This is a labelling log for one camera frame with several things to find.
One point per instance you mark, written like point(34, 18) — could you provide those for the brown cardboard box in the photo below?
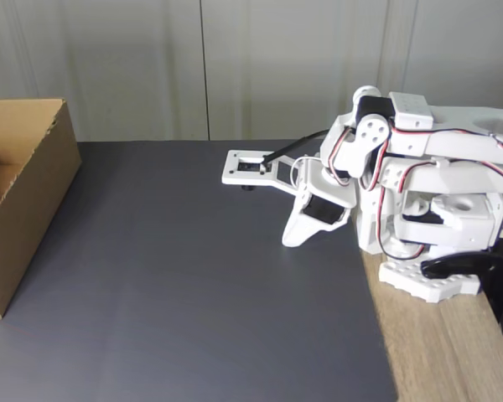
point(33, 218)

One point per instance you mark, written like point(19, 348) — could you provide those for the white panelled cabinet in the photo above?
point(276, 63)

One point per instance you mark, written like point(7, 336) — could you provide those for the black table clamp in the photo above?
point(494, 276)

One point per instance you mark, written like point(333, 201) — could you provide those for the dark grey table mat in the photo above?
point(193, 293)

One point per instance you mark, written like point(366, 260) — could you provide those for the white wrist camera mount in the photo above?
point(230, 173)

